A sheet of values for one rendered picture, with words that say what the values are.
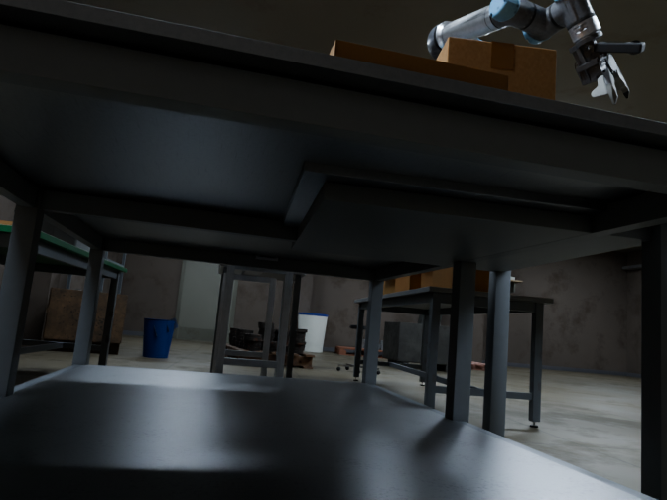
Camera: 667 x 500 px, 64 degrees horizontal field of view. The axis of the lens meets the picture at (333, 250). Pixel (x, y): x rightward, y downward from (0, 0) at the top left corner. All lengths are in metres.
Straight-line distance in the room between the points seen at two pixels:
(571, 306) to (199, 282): 8.14
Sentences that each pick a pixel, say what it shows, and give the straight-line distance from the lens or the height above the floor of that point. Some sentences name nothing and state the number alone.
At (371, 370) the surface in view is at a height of 0.29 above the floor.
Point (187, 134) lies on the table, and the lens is 1.03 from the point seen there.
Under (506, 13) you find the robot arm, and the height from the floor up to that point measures 1.38.
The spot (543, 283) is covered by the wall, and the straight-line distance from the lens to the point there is 12.74.
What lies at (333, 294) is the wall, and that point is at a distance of 11.06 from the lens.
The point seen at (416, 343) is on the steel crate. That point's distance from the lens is 7.78.
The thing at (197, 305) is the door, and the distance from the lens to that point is 10.89.
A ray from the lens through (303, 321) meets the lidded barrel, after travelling 10.17.
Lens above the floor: 0.49
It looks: 8 degrees up
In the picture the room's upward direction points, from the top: 5 degrees clockwise
